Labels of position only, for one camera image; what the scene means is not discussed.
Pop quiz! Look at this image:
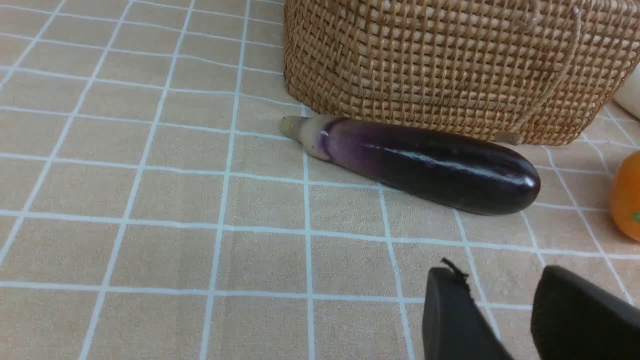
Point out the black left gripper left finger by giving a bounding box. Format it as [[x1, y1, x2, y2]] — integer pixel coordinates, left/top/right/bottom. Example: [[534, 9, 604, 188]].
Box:
[[422, 258, 513, 360]]

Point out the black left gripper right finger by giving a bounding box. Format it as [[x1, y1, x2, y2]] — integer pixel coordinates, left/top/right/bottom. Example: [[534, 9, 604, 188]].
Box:
[[531, 265, 640, 360]]

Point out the orange yellow mango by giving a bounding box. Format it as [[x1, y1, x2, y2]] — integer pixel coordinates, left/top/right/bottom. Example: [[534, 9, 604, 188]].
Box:
[[609, 151, 640, 242]]

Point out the purple eggplant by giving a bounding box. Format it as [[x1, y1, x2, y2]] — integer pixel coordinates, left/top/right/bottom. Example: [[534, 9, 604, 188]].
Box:
[[280, 115, 541, 215]]

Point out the white radish with leaves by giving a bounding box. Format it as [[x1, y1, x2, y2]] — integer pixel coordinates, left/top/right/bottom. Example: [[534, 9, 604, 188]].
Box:
[[613, 64, 640, 121]]

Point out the woven wicker basket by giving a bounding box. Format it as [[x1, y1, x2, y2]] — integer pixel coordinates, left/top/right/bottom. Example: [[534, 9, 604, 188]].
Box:
[[283, 0, 640, 146]]

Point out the beige checkered tablecloth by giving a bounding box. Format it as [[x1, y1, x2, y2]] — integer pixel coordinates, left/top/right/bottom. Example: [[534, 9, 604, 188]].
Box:
[[0, 0, 639, 360]]

